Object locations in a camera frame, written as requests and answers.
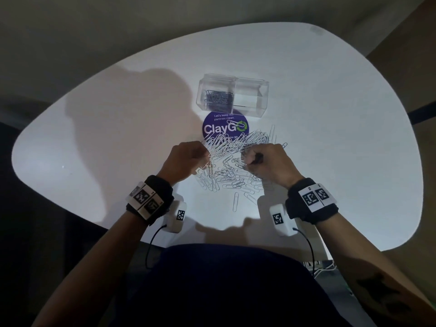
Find person's left hand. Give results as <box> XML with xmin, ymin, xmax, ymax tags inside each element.
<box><xmin>156</xmin><ymin>141</ymin><xmax>210</xmax><ymax>186</ymax></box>

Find person's right hand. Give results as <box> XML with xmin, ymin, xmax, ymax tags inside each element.
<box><xmin>241</xmin><ymin>143</ymin><xmax>306</xmax><ymax>189</ymax></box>

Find pile of mixed paper clips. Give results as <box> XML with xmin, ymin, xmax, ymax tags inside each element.
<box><xmin>196</xmin><ymin>124</ymin><xmax>288</xmax><ymax>212</ymax></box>

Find clear plastic two-compartment box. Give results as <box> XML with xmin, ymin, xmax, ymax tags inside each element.
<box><xmin>196</xmin><ymin>74</ymin><xmax>270</xmax><ymax>119</ymax></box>

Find cluster of sorted blue clips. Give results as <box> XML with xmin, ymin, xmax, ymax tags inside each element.
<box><xmin>203</xmin><ymin>89</ymin><xmax>235</xmax><ymax>113</ymax></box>

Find person's left forearm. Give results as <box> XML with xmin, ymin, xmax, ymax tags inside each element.
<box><xmin>32</xmin><ymin>211</ymin><xmax>147</xmax><ymax>327</ymax></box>

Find person's right forearm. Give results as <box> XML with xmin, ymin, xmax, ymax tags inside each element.
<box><xmin>315</xmin><ymin>214</ymin><xmax>436</xmax><ymax>327</ymax></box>

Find person's dark blue clothing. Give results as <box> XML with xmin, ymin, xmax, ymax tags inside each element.
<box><xmin>115</xmin><ymin>244</ymin><xmax>355</xmax><ymax>327</ymax></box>

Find round purple sticker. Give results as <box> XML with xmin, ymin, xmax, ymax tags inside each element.
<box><xmin>202</xmin><ymin>110</ymin><xmax>251</xmax><ymax>140</ymax></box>

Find black left wristband with markers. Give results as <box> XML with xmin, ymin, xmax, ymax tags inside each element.
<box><xmin>126</xmin><ymin>175</ymin><xmax>174</xmax><ymax>227</ymax></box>

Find black wristband with markers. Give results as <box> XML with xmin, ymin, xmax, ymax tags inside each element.
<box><xmin>285</xmin><ymin>178</ymin><xmax>340</xmax><ymax>225</ymax></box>
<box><xmin>126</xmin><ymin>175</ymin><xmax>174</xmax><ymax>227</ymax></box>

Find black right wristband with markers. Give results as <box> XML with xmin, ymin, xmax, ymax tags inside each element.
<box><xmin>285</xmin><ymin>178</ymin><xmax>340</xmax><ymax>225</ymax></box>

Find black bar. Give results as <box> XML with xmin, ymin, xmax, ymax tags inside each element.
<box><xmin>408</xmin><ymin>102</ymin><xmax>436</xmax><ymax>126</ymax></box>

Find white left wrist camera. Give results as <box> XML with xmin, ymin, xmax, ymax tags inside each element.
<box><xmin>163</xmin><ymin>200</ymin><xmax>188</xmax><ymax>234</ymax></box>

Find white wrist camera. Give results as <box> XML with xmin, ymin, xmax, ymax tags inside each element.
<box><xmin>163</xmin><ymin>200</ymin><xmax>188</xmax><ymax>234</ymax></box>
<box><xmin>269</xmin><ymin>203</ymin><xmax>297</xmax><ymax>238</ymax></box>

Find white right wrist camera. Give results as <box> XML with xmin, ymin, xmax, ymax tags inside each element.
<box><xmin>269</xmin><ymin>203</ymin><xmax>297</xmax><ymax>238</ymax></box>

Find black left camera cable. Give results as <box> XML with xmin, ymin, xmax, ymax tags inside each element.
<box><xmin>145</xmin><ymin>223</ymin><xmax>168</xmax><ymax>269</ymax></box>

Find black camera cable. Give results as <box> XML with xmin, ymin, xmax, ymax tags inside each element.
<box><xmin>145</xmin><ymin>223</ymin><xmax>168</xmax><ymax>269</ymax></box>
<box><xmin>292</xmin><ymin>228</ymin><xmax>316</xmax><ymax>276</ymax></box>

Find black right camera cable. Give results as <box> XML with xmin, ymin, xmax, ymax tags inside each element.
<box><xmin>292</xmin><ymin>228</ymin><xmax>316</xmax><ymax>276</ymax></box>

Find white cables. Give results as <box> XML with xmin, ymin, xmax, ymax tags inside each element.
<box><xmin>303</xmin><ymin>260</ymin><xmax>338</xmax><ymax>280</ymax></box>

